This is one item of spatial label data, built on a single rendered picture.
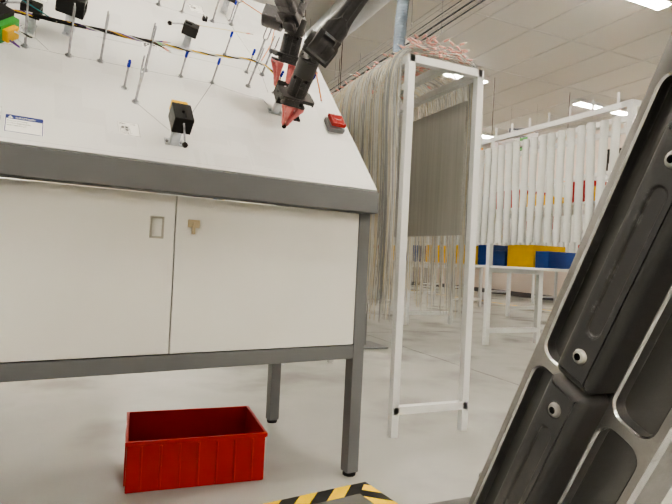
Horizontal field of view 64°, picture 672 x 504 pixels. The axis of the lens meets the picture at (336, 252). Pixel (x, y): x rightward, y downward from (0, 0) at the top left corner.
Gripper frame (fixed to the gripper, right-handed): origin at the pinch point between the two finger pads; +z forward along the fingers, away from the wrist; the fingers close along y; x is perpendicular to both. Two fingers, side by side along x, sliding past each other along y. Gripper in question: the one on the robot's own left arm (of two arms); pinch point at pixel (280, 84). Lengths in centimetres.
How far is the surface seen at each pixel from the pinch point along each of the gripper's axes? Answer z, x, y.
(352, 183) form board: 19.4, 25.7, -19.8
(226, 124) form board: 13.0, 12.0, 16.9
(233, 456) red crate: 98, 51, 4
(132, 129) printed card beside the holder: 17, 22, 42
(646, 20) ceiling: -133, -271, -470
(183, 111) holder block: 9.2, 27.4, 32.0
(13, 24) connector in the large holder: 1, 16, 69
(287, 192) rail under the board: 23.7, 31.3, 2.0
